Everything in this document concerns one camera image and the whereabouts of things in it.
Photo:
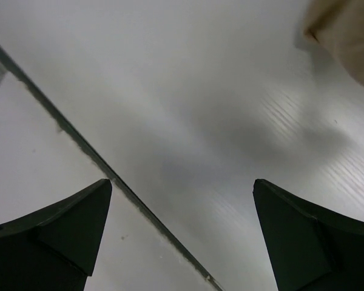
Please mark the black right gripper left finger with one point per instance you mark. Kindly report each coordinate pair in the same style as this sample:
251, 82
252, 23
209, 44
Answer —
56, 247

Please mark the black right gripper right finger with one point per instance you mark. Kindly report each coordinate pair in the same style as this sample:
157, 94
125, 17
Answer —
310, 247

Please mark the beige t shirt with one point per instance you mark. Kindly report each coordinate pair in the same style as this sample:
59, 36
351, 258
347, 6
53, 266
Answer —
338, 27

